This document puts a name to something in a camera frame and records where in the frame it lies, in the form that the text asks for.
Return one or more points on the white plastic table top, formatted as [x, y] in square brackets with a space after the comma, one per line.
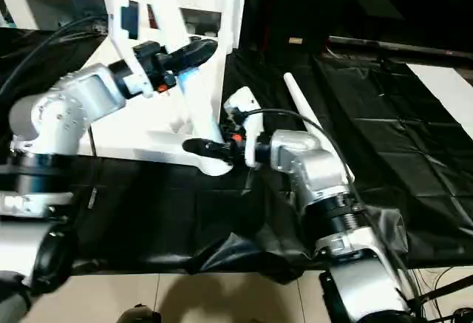
[140, 138]

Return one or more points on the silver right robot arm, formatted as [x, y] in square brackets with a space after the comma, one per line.
[318, 168]

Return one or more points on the black metal rail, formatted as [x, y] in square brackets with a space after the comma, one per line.
[392, 46]

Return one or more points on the black mat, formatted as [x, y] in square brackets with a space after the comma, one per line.
[414, 153]

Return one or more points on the white board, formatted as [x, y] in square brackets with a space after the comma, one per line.
[451, 94]

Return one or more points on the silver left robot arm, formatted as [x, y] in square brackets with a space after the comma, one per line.
[66, 109]

